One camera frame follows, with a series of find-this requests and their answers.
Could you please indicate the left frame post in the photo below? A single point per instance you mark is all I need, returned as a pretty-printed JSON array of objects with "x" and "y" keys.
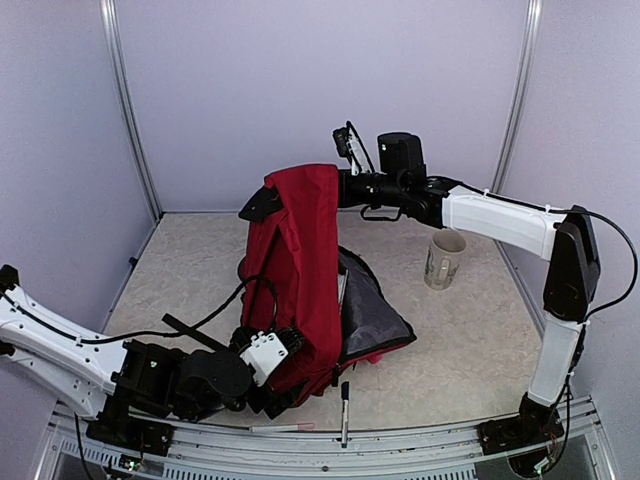
[{"x": 114, "y": 45}]

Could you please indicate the red student backpack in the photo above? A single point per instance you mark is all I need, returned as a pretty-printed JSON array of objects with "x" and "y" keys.
[{"x": 291, "y": 271}]

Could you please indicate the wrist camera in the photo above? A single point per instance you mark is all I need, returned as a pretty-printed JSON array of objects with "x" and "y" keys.
[
  {"x": 263, "y": 351},
  {"x": 350, "y": 147}
]

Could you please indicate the cream ceramic mug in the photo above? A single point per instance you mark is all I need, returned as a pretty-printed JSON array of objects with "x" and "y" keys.
[{"x": 445, "y": 251}]

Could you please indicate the blue capped marker pen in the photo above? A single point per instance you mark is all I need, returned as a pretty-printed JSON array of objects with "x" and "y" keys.
[{"x": 345, "y": 397}]

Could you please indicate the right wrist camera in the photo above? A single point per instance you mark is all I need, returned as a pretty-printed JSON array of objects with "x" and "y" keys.
[{"x": 350, "y": 147}]

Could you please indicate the white book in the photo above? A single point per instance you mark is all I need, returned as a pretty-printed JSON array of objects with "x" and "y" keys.
[{"x": 342, "y": 284}]

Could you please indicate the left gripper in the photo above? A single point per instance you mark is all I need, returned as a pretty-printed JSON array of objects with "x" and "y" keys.
[{"x": 270, "y": 401}]

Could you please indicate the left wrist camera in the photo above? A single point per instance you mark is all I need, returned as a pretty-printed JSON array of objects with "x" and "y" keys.
[{"x": 263, "y": 351}]

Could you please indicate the white pen on rail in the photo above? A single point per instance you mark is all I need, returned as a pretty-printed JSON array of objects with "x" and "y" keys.
[{"x": 297, "y": 427}]

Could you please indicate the right frame post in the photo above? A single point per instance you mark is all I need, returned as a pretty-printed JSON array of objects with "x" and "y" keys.
[{"x": 516, "y": 110}]

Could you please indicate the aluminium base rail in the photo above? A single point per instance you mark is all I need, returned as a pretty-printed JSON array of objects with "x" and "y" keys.
[{"x": 448, "y": 451}]

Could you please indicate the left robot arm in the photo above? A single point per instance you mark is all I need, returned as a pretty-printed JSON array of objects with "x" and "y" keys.
[{"x": 125, "y": 388}]

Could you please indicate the frame post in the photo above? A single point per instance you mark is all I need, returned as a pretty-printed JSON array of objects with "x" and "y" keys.
[
  {"x": 516, "y": 110},
  {"x": 114, "y": 45}
]

